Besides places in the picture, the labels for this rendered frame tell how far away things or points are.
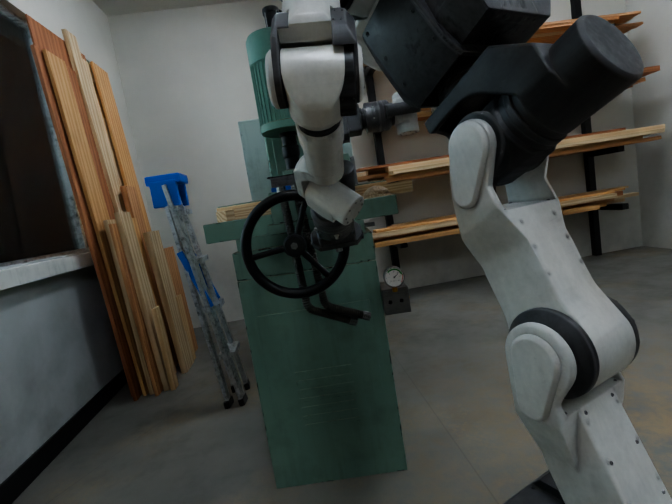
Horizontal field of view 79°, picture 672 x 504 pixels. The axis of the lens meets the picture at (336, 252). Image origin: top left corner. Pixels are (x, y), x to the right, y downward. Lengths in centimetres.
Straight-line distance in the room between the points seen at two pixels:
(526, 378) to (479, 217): 26
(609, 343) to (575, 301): 7
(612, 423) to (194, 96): 365
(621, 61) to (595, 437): 53
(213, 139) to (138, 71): 81
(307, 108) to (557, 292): 46
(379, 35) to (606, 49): 37
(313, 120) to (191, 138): 328
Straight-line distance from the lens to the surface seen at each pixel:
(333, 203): 76
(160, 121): 394
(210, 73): 394
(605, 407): 81
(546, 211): 78
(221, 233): 131
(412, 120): 127
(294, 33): 62
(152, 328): 256
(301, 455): 150
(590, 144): 409
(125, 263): 251
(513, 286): 74
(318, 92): 59
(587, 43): 65
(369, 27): 86
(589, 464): 80
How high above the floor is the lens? 90
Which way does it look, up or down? 7 degrees down
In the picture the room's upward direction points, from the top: 9 degrees counter-clockwise
